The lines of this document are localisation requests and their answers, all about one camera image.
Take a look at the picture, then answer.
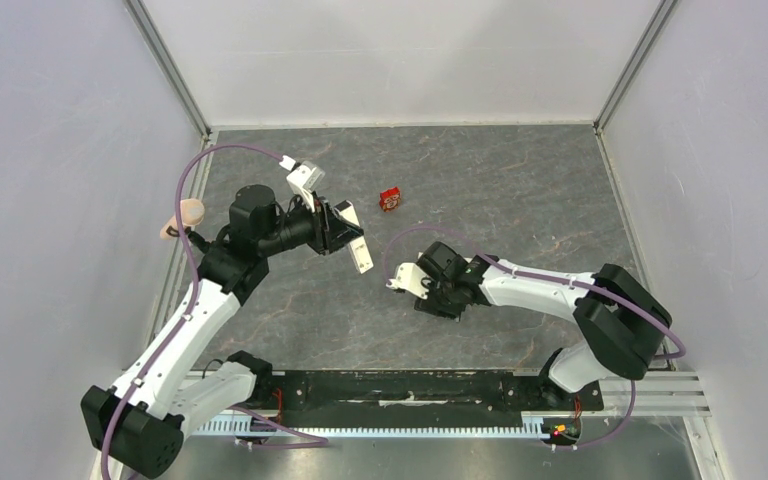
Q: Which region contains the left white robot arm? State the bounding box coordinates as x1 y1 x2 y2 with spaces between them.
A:
80 185 372 479

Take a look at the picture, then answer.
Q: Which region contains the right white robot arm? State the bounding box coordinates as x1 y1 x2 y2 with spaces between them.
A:
389 241 672 408

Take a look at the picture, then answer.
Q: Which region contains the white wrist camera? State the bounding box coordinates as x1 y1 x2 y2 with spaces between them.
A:
279 155 325 210
386 262 429 299

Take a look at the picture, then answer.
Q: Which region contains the white slotted cable duct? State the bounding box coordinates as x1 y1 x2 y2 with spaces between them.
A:
192 410 551 441

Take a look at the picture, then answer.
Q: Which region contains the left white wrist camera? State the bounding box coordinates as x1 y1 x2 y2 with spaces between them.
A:
279 155 325 210

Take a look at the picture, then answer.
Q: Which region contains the small red toy block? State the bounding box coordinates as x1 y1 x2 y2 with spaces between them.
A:
379 187 402 212

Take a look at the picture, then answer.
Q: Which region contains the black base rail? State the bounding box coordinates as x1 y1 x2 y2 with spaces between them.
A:
244 369 604 429

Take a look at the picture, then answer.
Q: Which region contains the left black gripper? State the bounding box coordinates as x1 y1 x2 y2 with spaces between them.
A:
258 189 364 257

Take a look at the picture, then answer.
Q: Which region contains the white remote control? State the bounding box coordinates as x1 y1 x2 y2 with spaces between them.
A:
334 200 374 274

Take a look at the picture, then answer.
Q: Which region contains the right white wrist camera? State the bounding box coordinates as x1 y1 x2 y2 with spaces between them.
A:
386 262 429 299

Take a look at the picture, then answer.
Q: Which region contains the pink handle knob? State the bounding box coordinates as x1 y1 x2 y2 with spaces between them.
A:
159 198 206 240

